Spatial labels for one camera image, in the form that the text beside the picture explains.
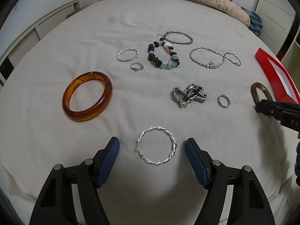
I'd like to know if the large twisted silver hoop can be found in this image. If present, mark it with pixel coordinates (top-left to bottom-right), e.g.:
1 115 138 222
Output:
134 126 177 166

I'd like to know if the white bed sheet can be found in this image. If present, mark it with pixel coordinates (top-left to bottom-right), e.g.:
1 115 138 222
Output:
1 0 299 224

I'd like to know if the brown and blue beaded bracelet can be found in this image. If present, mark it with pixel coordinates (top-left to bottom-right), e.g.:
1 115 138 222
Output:
147 40 181 71

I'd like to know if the small twisted silver bracelet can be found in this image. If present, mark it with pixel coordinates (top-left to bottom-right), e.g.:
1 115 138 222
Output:
116 48 140 63

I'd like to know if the red jewelry box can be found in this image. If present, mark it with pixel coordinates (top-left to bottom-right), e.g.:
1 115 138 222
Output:
255 48 299 104

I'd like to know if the white wardrobe door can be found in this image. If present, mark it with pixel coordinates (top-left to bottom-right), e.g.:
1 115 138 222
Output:
255 0 296 54

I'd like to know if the silver pearl necklace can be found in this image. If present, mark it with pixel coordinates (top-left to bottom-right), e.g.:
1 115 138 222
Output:
189 47 242 70

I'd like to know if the dark bronze ring bangle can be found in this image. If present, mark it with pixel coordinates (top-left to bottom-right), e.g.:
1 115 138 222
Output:
250 82 274 105

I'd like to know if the small silver ring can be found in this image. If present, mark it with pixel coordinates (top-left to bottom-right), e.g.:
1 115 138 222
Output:
130 62 144 72

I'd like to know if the blue clothing pile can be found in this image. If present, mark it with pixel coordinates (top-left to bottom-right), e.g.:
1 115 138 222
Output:
241 7 263 37

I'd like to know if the plain silver band ring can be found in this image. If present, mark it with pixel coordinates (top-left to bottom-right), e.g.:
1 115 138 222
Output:
217 94 231 109

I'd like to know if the amber resin bangle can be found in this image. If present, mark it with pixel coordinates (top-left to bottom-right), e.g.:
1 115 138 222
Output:
62 71 113 122

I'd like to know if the white low cabinet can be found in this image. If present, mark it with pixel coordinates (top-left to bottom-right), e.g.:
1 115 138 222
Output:
0 0 81 92

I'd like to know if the thin silver bangle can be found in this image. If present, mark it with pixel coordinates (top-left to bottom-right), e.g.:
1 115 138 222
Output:
157 31 194 45

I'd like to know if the chunky silver chain bracelet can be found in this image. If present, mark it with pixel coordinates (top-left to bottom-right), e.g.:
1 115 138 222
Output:
171 83 209 109

